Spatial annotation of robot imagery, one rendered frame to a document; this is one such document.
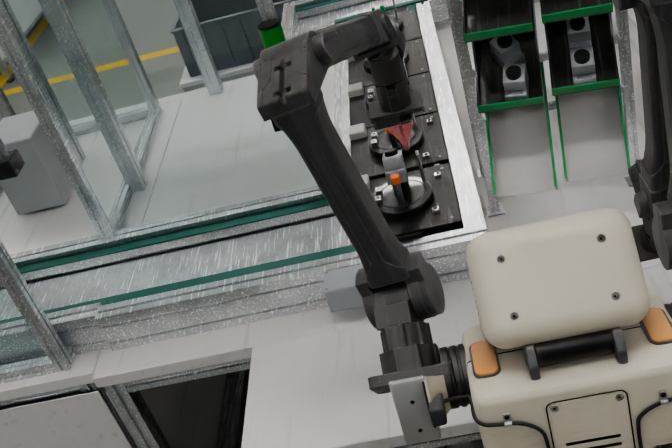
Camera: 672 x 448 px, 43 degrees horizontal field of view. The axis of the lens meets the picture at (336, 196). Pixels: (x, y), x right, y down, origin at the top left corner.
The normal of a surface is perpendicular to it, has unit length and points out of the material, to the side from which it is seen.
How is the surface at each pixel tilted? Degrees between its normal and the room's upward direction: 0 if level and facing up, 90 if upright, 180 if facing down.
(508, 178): 45
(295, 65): 24
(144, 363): 0
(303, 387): 0
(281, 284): 90
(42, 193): 90
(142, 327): 90
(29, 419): 90
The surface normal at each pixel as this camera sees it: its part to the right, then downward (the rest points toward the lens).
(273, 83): -0.48, -0.51
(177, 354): -0.25, -0.80
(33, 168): 0.00, 0.55
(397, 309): -0.45, -0.24
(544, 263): -0.17, -0.13
